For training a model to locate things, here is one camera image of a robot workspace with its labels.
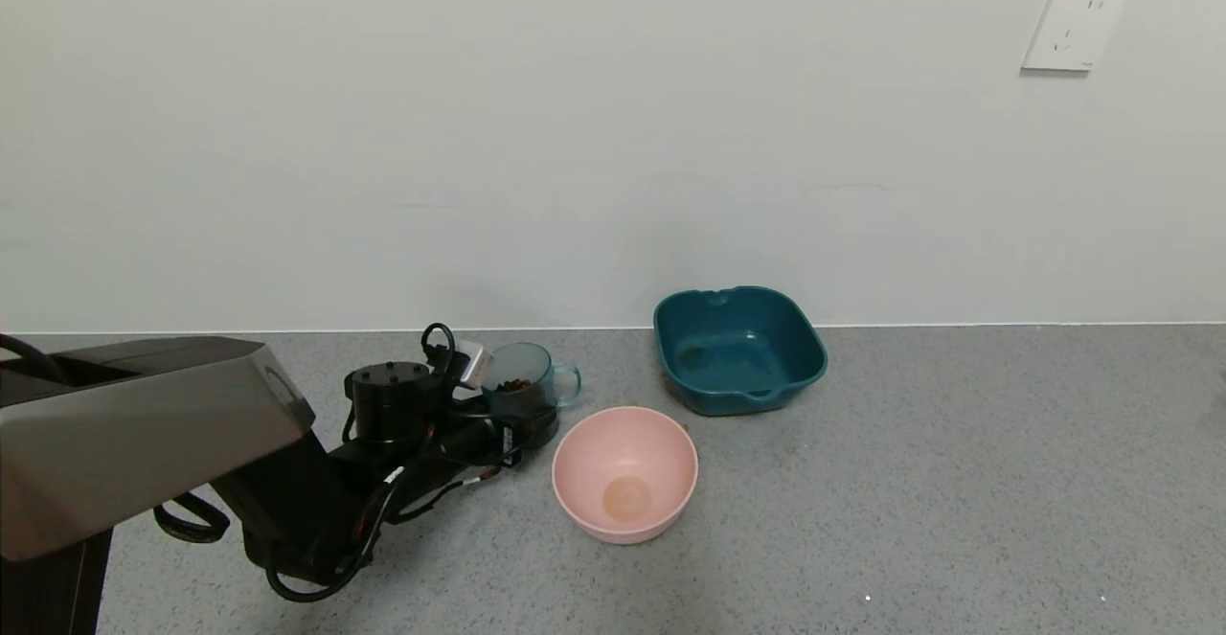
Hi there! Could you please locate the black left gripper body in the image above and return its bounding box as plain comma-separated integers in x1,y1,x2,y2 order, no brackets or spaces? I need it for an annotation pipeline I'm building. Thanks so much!
440,418,523,468

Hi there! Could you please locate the translucent teal ribbed plastic cup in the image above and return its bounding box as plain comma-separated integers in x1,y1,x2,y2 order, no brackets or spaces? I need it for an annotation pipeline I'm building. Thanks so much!
482,342,582,449

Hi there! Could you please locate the pink plastic bowl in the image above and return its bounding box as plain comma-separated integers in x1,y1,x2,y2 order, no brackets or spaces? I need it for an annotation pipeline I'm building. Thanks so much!
552,406,699,546

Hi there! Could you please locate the teal plastic basin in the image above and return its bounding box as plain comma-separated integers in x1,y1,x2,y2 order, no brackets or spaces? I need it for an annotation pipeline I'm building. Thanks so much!
653,286,829,417

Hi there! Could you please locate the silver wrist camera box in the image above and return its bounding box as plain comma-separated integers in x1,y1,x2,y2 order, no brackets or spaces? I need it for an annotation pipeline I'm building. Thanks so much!
452,340,493,389

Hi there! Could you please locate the black camera cable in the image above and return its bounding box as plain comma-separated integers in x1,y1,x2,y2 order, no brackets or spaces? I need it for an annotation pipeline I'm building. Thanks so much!
420,322,461,377

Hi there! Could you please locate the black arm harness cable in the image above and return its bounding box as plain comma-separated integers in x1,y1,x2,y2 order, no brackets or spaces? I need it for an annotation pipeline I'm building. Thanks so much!
263,424,523,604

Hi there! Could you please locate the black cable loop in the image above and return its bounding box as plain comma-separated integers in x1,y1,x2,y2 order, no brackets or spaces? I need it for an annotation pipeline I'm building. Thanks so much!
153,491,232,546

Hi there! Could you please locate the white wall socket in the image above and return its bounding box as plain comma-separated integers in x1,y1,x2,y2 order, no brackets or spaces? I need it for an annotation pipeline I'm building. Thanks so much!
1021,0,1130,74

